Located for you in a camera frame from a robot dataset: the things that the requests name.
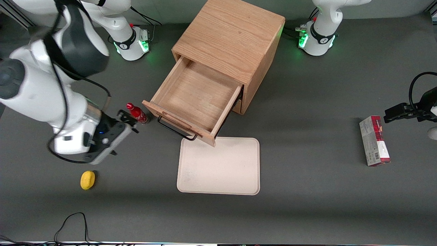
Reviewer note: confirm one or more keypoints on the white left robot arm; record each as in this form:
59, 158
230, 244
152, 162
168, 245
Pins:
321, 37

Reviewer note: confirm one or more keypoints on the wooden drawer cabinet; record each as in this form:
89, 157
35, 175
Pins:
232, 37

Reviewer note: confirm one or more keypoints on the wooden drawer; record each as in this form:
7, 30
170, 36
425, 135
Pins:
196, 92

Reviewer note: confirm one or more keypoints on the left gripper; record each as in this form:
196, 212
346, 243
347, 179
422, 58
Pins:
424, 106

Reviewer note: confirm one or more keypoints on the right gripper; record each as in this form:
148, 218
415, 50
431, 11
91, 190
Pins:
110, 123

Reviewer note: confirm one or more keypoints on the red plaid cardboard box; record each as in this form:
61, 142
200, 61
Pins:
374, 140

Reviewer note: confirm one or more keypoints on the yellow lemon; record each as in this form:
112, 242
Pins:
87, 180

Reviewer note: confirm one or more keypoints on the dark aluminium frame rail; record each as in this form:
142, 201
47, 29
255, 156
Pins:
17, 13

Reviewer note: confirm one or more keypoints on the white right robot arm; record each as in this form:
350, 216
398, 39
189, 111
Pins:
34, 92

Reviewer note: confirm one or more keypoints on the cream plastic tray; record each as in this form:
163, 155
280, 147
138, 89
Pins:
218, 167

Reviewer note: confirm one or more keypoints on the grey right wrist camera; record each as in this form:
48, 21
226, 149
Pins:
112, 143

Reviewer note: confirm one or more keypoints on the red cola bottle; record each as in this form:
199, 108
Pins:
138, 114

